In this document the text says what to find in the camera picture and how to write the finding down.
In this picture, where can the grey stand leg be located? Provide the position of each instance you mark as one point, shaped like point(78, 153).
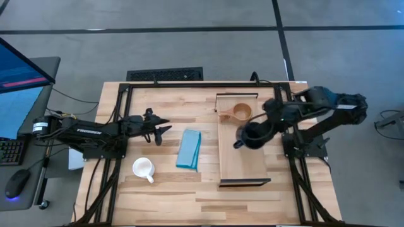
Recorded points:
point(394, 121)

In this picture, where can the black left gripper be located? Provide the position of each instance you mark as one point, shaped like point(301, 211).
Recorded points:
point(135, 126)

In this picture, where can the teal folded towel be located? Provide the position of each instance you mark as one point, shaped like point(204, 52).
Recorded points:
point(188, 148)

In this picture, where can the dark blue mug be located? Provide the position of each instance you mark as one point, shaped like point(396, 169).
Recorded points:
point(249, 143)

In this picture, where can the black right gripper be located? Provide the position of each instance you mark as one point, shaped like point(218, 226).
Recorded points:
point(281, 112)

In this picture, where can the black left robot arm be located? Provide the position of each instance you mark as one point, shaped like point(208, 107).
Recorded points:
point(88, 130)

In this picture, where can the black desk caster wheel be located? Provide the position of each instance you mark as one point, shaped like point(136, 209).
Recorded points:
point(44, 205)

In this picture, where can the grey desk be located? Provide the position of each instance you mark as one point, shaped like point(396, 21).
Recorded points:
point(41, 72)

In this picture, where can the white ceramic mug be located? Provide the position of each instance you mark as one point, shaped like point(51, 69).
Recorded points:
point(142, 167)

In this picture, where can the black floor vent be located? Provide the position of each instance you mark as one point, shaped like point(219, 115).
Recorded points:
point(164, 74)

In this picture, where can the wooden tray with black ends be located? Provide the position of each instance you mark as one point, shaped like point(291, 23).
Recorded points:
point(240, 164)

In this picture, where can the white box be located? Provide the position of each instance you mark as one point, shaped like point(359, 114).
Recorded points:
point(75, 162)

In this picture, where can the black computer mouse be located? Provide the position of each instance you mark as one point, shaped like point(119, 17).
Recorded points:
point(17, 183)

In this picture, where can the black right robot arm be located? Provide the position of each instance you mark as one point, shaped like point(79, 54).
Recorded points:
point(331, 107)

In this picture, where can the computer monitor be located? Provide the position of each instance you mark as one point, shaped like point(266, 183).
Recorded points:
point(19, 72)

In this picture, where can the black backlit keyboard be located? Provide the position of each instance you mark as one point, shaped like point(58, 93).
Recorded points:
point(11, 151)

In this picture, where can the black aluminium table frame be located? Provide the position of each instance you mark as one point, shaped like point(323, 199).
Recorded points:
point(205, 85)

